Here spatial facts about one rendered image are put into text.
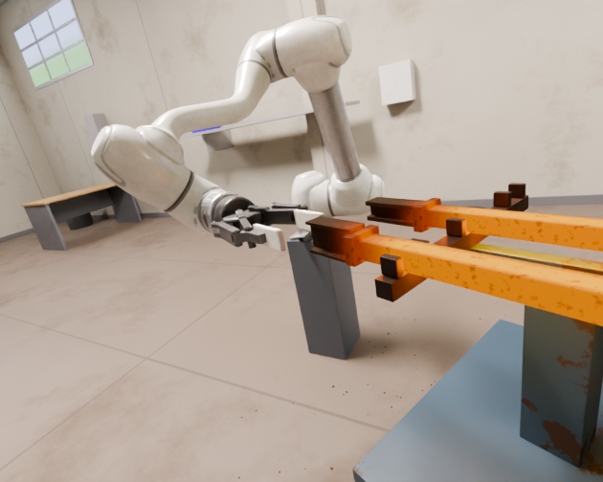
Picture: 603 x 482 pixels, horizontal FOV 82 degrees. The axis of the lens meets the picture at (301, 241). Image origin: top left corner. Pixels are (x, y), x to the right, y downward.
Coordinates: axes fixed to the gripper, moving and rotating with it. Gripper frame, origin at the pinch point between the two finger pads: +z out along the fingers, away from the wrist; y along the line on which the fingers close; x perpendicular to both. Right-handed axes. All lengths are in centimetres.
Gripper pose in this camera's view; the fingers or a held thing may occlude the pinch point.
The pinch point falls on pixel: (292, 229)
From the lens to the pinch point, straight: 50.9
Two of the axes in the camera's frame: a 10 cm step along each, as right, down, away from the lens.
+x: -1.8, -9.3, -3.2
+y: -7.8, 3.3, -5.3
